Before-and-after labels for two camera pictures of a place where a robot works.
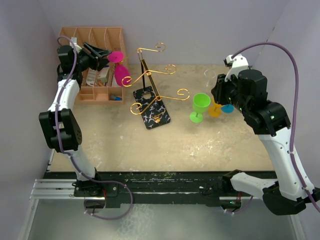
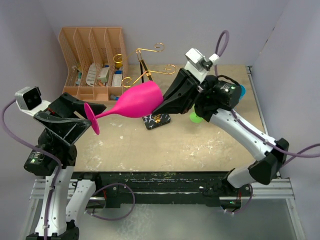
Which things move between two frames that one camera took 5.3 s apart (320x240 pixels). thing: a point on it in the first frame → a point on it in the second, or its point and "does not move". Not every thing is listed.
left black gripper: [97, 53] → [67, 130]
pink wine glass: [121, 71] → [140, 100]
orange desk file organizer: [99, 87] does not move
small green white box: [102, 74] does not move
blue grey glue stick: [115, 98] does not move
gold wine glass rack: [151, 106] does not move
